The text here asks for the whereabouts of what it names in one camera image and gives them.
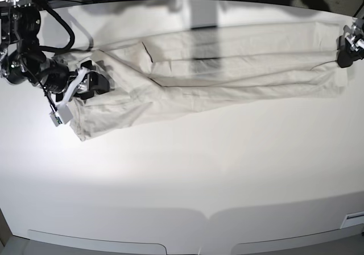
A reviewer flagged light grey T-shirt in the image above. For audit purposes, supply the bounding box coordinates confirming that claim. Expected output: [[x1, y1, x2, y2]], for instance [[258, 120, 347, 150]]
[[56, 22, 348, 141]]

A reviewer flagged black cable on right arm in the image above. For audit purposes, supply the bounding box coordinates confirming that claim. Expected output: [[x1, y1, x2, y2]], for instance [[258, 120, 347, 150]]
[[39, 0, 76, 54]]

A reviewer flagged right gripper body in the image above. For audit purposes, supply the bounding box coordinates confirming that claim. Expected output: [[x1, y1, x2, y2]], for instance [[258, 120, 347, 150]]
[[36, 58, 92, 96]]

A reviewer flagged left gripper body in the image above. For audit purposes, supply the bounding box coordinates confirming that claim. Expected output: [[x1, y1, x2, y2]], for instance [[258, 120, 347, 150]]
[[344, 18, 363, 52]]

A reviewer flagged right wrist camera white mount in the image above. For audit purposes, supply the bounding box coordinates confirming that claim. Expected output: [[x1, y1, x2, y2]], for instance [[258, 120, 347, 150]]
[[49, 67, 91, 127]]

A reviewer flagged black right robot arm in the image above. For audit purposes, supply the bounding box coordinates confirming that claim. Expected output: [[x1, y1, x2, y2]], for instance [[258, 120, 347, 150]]
[[1, 0, 110, 100]]

